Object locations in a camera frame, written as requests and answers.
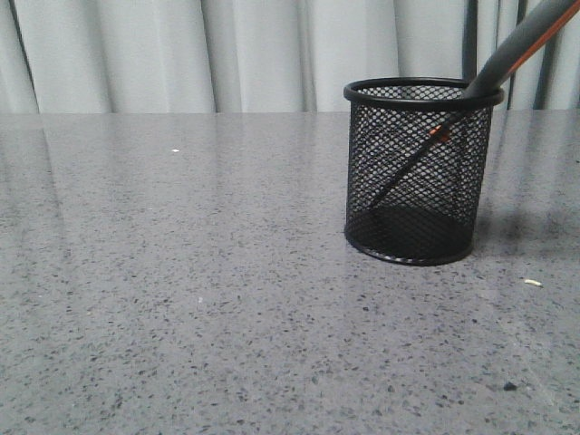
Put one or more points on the grey orange handled scissors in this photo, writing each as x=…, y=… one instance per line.
x=532, y=33

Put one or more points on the black mesh pen bucket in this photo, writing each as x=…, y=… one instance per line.
x=429, y=217

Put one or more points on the white pleated curtain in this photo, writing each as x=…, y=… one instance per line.
x=230, y=56

